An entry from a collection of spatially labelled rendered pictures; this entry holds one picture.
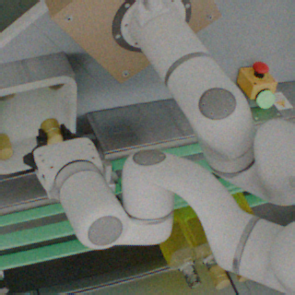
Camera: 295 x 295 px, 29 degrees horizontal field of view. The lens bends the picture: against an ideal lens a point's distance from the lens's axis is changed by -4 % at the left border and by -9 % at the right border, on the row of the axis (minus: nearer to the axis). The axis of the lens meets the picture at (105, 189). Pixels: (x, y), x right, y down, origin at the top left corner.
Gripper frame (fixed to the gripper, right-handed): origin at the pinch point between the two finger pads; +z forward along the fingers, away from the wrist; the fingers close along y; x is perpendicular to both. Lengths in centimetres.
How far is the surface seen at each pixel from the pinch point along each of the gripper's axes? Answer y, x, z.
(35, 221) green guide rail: -4.6, -21.9, 7.0
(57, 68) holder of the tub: 3.8, 9.6, 9.5
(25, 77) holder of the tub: -2.7, 9.4, 8.6
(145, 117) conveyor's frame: 23.0, -7.9, 15.1
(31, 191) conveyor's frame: -3.6, -18.1, 12.4
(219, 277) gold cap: 27.7, -31.4, -14.5
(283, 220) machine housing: 61, -43, 9
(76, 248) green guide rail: 2.9, -30.0, 5.3
